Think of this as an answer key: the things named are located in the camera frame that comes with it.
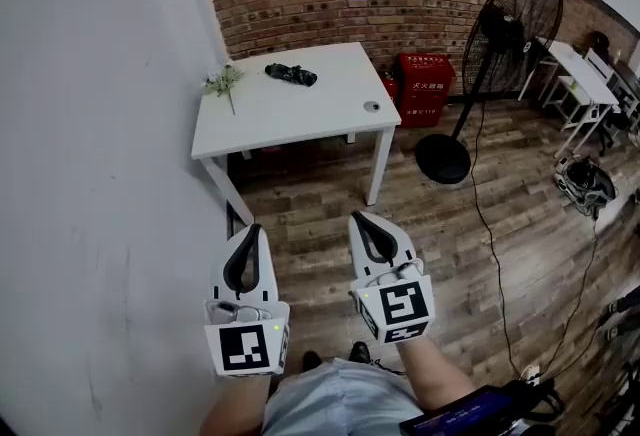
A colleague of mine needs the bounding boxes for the red fire extinguisher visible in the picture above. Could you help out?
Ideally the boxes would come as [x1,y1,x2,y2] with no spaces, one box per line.
[379,71,400,105]

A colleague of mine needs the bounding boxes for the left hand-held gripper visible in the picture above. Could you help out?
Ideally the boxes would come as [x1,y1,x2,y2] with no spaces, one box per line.
[203,223,291,378]

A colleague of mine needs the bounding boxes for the dark plaid umbrella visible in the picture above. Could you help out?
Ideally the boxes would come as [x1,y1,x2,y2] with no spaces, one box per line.
[264,62,319,88]

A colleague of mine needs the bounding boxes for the person's left forearm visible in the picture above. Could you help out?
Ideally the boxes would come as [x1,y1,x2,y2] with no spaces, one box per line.
[199,371,274,436]

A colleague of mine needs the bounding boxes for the red fire equipment box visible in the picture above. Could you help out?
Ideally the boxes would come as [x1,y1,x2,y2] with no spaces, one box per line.
[397,52,457,129]

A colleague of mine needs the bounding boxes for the white table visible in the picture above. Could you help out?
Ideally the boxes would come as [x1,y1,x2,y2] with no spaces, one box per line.
[191,41,403,228]

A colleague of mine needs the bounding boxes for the headset on floor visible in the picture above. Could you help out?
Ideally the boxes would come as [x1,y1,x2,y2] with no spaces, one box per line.
[554,156,619,220]

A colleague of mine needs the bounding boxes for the black device with screen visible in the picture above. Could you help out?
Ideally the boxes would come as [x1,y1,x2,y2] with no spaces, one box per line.
[398,383,516,436]

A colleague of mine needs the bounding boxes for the person's light blue shirt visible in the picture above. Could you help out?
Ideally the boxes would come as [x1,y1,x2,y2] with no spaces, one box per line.
[262,357,426,436]

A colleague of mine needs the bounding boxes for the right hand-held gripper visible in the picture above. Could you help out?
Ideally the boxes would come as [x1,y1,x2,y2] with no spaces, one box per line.
[348,211,436,345]

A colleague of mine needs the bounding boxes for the person's black right shoe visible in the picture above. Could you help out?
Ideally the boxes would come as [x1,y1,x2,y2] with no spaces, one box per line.
[348,341,372,365]

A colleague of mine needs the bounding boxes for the black cable bundle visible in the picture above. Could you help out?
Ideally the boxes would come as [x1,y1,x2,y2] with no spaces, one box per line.
[504,376,566,425]

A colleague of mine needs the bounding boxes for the artificial flower bouquet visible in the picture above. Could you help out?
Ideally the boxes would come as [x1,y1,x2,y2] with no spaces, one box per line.
[202,64,245,116]

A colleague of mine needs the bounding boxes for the white background desk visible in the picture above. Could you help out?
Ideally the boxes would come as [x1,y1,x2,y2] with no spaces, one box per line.
[518,37,621,160]

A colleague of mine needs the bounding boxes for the person's right forearm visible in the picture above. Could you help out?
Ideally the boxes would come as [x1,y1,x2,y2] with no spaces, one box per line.
[397,336,476,425]

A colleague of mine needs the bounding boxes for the black standing fan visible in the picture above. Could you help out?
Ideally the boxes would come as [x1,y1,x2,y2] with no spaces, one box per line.
[414,0,565,185]

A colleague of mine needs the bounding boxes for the black floor cable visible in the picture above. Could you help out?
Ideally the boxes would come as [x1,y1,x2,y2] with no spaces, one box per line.
[469,88,531,380]

